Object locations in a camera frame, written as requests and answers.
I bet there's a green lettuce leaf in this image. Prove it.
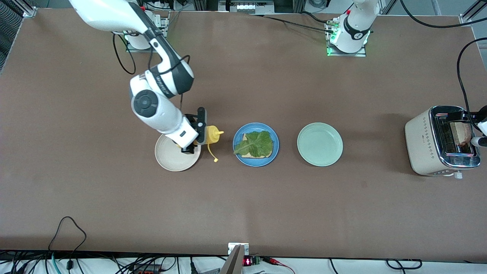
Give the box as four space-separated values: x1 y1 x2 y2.
233 130 274 158

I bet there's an aluminium frame rail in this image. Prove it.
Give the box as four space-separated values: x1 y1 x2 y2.
219 0 275 14

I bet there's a black white checkered fabric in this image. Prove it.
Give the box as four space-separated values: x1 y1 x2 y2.
0 7 24 71

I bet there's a pale green round plate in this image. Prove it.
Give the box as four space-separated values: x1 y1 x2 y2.
297 122 344 167

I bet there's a yellow mustard squeeze bottle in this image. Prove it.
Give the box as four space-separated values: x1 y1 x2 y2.
194 126 225 163

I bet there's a beige round plate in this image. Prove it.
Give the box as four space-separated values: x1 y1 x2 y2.
154 133 202 172

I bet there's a red clip lead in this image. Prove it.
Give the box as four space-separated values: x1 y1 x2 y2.
263 257 295 274

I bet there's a small white bracket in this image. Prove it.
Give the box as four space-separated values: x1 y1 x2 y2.
228 242 250 256

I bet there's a brown bread slice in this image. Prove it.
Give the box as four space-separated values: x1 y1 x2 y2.
451 122 473 147
240 132 272 159

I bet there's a thin black looped cable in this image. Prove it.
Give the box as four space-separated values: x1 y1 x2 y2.
49 216 87 252

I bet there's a grey camera post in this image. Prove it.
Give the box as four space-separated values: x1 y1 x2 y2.
220 244 246 274

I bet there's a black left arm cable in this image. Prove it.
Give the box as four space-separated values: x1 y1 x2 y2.
399 0 487 132

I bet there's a black cable to arm base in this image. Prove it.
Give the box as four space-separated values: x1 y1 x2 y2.
251 11 337 35

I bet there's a cream and chrome toaster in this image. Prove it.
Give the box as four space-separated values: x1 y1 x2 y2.
404 105 482 179

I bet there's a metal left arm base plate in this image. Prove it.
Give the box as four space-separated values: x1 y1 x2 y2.
326 21 367 57

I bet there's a blue round plate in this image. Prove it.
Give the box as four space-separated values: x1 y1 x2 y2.
233 122 280 167

